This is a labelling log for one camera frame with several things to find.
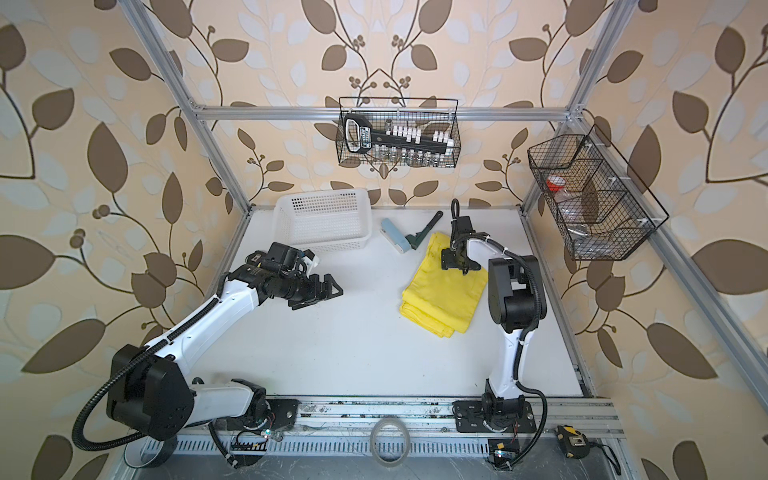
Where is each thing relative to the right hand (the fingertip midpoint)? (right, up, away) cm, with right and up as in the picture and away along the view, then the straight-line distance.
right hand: (459, 264), depth 103 cm
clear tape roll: (-27, -37, -33) cm, 57 cm away
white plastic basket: (-49, +16, +6) cm, 52 cm away
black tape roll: (-82, -42, -32) cm, 98 cm away
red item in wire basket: (+21, +24, -22) cm, 39 cm away
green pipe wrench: (-15, +9, +8) cm, 19 cm away
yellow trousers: (-7, -11, -9) cm, 16 cm away
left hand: (-42, -6, -22) cm, 47 cm away
